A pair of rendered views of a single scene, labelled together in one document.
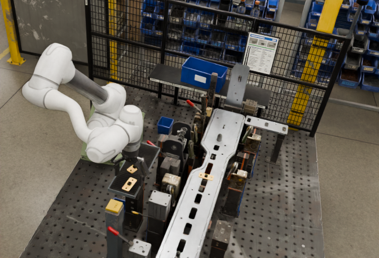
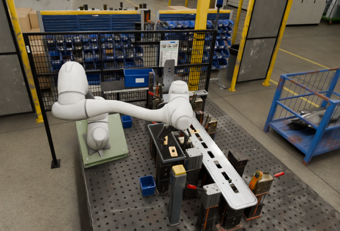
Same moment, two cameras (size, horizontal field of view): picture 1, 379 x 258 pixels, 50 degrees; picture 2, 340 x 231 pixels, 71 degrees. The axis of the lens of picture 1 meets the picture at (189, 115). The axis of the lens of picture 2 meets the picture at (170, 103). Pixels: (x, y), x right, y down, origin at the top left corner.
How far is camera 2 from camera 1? 1.10 m
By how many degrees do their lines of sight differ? 28
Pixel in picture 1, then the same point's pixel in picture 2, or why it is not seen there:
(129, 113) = (183, 85)
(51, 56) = (72, 72)
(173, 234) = (214, 172)
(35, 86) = (70, 101)
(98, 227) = (140, 204)
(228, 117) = not seen: hidden behind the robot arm
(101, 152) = (190, 117)
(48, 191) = (43, 216)
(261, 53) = (170, 52)
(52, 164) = (31, 195)
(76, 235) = (130, 220)
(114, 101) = not seen: hidden behind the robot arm
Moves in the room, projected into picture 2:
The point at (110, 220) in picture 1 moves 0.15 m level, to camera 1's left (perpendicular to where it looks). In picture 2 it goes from (179, 182) to (156, 192)
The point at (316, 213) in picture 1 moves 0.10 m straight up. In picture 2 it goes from (243, 131) to (245, 123)
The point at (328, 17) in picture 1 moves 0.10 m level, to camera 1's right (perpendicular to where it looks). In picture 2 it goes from (202, 19) to (210, 19)
